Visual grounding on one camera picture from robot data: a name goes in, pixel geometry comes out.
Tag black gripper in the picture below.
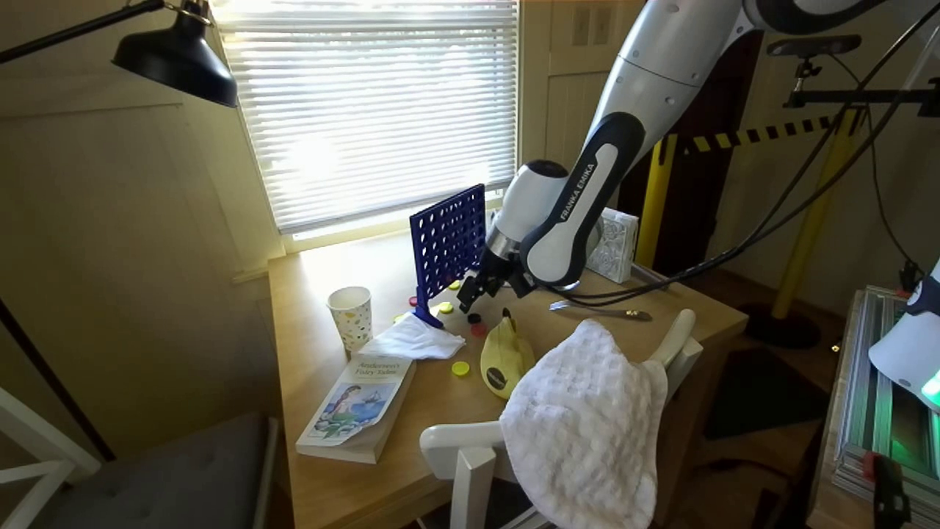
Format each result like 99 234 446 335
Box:
454 232 522 325

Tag blue plastic gameboard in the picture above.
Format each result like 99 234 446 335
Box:
406 181 494 331

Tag white crumpled napkin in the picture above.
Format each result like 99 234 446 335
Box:
355 312 468 365

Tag yellow banana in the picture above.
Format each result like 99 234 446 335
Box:
475 304 540 401

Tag white paper cup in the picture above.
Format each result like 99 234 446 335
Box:
325 284 375 362

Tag silver metal spoon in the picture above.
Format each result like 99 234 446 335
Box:
546 295 656 322

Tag white patterned tissue box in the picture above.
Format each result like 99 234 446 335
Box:
591 201 641 287

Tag white wooden chair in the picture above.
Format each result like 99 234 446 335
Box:
418 304 704 529
0 384 99 529

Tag illustrated paperback book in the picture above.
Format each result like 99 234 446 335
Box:
293 354 418 466

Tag white quilted towel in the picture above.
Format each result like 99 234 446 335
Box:
497 318 669 529

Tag white window blinds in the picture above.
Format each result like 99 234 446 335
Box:
209 0 522 237

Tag white panel door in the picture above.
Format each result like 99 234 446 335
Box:
518 0 642 165

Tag yellow black striped tape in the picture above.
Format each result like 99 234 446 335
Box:
672 110 845 159

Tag grey seat cushion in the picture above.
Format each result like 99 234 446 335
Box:
37 407 281 529

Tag black floor lamp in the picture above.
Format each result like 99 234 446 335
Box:
0 0 242 463

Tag stacked framed panels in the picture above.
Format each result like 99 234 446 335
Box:
806 282 940 529

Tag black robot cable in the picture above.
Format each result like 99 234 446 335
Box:
554 0 940 309

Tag yellow post with base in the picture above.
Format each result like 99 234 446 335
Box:
747 106 863 350

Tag black camera on stand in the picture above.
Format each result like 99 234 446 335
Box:
764 31 940 119

